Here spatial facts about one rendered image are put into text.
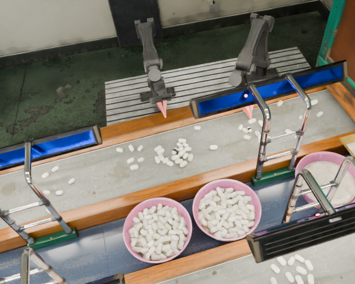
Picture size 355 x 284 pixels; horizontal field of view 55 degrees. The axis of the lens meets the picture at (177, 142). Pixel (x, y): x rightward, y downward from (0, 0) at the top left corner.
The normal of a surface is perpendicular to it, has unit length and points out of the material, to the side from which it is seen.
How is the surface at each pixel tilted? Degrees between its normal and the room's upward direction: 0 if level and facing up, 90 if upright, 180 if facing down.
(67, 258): 0
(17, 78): 0
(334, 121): 0
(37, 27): 90
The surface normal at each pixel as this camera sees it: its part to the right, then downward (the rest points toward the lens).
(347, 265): -0.09, -0.63
